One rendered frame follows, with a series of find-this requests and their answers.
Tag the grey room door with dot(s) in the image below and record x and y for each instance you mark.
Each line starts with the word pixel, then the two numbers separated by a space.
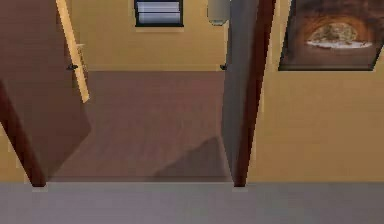
pixel 235 83

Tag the black framed window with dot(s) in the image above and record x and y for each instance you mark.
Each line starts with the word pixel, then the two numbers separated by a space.
pixel 159 12

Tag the brown room door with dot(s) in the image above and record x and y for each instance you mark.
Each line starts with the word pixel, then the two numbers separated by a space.
pixel 36 83

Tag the grey wall lamp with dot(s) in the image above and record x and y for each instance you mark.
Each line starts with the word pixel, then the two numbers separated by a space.
pixel 218 11

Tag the brown framed wall picture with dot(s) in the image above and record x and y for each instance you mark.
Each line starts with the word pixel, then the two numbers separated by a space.
pixel 333 36

